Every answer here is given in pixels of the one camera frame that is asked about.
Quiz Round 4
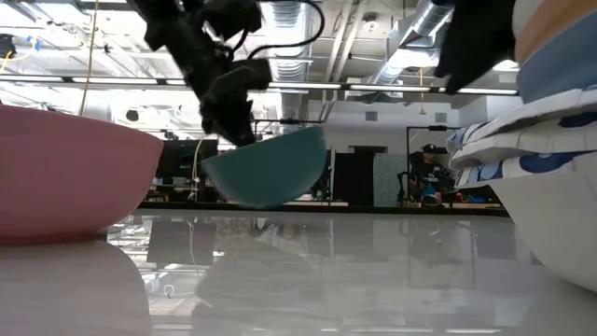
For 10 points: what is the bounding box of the orange bowl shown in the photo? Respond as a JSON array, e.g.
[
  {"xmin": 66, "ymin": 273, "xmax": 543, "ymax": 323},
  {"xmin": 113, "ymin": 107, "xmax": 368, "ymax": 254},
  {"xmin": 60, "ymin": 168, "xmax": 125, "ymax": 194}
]
[{"xmin": 514, "ymin": 0, "xmax": 597, "ymax": 65}]

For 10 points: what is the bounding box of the pink bowl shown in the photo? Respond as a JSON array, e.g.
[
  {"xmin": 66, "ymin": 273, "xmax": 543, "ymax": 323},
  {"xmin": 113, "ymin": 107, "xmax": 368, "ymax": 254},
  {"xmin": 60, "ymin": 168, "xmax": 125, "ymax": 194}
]
[{"xmin": 0, "ymin": 104, "xmax": 165, "ymax": 247}]

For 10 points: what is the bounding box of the silver ventilation duct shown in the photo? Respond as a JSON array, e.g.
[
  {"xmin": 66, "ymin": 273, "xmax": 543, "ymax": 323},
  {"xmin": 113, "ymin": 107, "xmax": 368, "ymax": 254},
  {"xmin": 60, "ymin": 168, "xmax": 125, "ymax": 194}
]
[{"xmin": 368, "ymin": 0, "xmax": 456, "ymax": 102}]

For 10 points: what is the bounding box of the green bowl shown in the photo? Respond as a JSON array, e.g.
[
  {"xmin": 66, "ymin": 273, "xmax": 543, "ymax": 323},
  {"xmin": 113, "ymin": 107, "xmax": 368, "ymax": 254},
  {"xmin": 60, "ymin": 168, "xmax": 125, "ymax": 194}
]
[{"xmin": 201, "ymin": 124, "xmax": 328, "ymax": 210}]

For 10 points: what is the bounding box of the person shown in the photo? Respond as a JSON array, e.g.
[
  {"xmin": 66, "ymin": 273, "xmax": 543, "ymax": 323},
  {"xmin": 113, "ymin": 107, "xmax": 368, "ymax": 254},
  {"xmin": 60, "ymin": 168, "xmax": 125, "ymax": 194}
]
[{"xmin": 410, "ymin": 143, "xmax": 456, "ymax": 207}]

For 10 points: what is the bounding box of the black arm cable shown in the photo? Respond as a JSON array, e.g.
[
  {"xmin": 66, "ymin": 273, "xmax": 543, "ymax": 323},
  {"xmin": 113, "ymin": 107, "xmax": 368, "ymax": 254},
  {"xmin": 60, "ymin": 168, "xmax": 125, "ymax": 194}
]
[{"xmin": 230, "ymin": 0, "xmax": 326, "ymax": 62}]

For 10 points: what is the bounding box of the blue patterned paper bowl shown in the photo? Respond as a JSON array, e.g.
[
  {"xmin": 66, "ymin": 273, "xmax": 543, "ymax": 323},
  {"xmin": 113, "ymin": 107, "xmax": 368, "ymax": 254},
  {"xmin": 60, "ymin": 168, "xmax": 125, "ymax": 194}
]
[
  {"xmin": 448, "ymin": 116, "xmax": 597, "ymax": 172},
  {"xmin": 445, "ymin": 87, "xmax": 597, "ymax": 144},
  {"xmin": 454, "ymin": 149, "xmax": 597, "ymax": 294}
]

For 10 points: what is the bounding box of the ribbed silver duct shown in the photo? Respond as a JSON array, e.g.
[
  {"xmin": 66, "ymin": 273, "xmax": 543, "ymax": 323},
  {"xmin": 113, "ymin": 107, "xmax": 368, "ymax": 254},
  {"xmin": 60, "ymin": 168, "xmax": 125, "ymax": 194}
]
[{"xmin": 269, "ymin": 0, "xmax": 310, "ymax": 123}]

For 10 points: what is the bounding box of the cream bowl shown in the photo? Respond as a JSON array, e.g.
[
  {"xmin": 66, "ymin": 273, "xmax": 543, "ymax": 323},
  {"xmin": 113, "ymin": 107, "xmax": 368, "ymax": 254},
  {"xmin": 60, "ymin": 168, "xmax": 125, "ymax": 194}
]
[{"xmin": 511, "ymin": 0, "xmax": 547, "ymax": 36}]

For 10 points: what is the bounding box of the yellow cable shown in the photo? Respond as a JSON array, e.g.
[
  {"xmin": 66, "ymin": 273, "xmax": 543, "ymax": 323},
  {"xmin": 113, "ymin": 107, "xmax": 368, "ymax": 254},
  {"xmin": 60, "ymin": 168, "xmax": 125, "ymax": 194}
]
[{"xmin": 76, "ymin": 0, "xmax": 101, "ymax": 118}]

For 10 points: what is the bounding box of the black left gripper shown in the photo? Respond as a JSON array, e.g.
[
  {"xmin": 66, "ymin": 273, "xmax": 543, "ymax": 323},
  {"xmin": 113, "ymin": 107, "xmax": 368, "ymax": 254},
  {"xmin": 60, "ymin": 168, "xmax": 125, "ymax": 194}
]
[{"xmin": 184, "ymin": 46, "xmax": 274, "ymax": 148}]

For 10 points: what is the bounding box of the ceiling light rail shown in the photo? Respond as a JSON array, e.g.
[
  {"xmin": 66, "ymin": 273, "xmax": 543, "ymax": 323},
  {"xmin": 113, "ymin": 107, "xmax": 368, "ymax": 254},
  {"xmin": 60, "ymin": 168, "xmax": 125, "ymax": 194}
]
[{"xmin": 0, "ymin": 73, "xmax": 520, "ymax": 96}]

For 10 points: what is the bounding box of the black metal table frame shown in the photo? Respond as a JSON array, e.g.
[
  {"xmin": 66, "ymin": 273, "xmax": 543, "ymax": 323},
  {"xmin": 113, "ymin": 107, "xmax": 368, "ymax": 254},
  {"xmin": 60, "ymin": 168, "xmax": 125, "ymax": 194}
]
[{"xmin": 138, "ymin": 200, "xmax": 510, "ymax": 218}]

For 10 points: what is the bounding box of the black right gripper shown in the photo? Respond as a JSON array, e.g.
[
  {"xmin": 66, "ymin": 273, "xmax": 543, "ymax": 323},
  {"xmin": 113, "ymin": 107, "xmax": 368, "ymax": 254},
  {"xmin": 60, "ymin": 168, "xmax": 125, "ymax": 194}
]
[{"xmin": 433, "ymin": 0, "xmax": 517, "ymax": 95}]

